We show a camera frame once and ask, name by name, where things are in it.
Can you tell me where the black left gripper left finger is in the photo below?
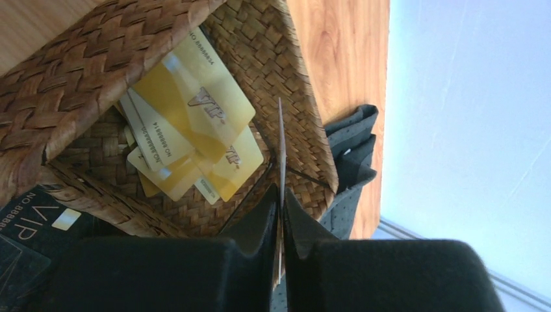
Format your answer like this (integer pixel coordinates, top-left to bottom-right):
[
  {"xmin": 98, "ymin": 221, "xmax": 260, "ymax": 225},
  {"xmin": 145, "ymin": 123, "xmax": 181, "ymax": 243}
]
[{"xmin": 40, "ymin": 185, "xmax": 279, "ymax": 311}]

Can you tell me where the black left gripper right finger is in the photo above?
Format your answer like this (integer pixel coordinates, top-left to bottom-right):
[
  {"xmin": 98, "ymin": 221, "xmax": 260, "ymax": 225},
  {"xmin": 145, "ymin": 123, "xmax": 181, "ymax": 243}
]
[{"xmin": 283, "ymin": 189, "xmax": 503, "ymax": 311}]

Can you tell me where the gold VIP card lower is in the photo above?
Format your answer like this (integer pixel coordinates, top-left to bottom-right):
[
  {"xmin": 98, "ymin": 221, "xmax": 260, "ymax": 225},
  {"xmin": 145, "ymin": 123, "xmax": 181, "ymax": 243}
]
[{"xmin": 127, "ymin": 127, "xmax": 264, "ymax": 204}]

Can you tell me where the dark grey dotted cloth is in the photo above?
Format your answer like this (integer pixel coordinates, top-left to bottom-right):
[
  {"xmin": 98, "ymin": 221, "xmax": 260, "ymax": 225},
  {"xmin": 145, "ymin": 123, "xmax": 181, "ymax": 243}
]
[{"xmin": 270, "ymin": 105, "xmax": 378, "ymax": 311}]

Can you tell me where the woven wicker basket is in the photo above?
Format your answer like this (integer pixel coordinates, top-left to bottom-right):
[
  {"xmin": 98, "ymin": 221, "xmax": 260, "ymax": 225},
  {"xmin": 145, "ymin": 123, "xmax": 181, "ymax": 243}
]
[{"xmin": 1, "ymin": 1, "xmax": 339, "ymax": 237}]

